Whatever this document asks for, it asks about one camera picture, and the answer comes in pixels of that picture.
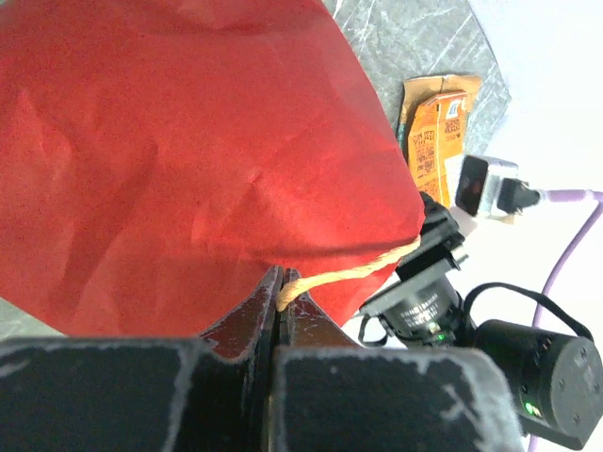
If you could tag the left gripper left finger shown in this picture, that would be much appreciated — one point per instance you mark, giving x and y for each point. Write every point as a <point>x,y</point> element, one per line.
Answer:
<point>204,392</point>

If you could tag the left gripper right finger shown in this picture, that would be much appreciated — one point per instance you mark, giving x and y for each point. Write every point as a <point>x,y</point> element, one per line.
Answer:
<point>330,394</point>

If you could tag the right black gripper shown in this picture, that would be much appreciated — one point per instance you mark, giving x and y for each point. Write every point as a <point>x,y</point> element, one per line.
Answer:
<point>421,307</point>

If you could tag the red paper bag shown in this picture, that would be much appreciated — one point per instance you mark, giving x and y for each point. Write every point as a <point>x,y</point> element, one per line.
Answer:
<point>157,157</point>

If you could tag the orange striped snack packet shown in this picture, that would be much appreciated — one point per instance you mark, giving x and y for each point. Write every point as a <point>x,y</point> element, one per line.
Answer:
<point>436,135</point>

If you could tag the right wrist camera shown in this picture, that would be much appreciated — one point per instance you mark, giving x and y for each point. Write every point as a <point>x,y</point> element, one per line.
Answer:
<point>491,187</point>

